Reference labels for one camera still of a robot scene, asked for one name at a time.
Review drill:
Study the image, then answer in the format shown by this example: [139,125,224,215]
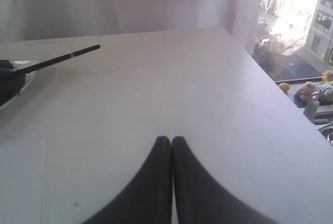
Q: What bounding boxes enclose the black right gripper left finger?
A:
[85,136,172,223]

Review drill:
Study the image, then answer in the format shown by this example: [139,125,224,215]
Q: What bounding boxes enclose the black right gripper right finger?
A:
[172,136,275,223]

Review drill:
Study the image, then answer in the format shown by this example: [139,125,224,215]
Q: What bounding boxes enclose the black paintbrush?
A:
[15,45,100,74]

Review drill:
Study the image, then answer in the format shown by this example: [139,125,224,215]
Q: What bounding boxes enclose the orange round toy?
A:
[278,82,290,94]

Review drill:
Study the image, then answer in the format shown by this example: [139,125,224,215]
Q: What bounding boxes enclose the grey metal bottle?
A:
[303,92,321,122]

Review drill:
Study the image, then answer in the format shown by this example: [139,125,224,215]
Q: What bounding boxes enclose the yellow striped stuffed toy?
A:
[317,70,332,102]

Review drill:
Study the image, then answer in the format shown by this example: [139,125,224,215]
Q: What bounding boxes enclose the white square paint plate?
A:
[1,60,39,110]

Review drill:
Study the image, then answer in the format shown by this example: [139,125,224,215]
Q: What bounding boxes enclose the grey building outside window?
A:
[306,0,332,65]

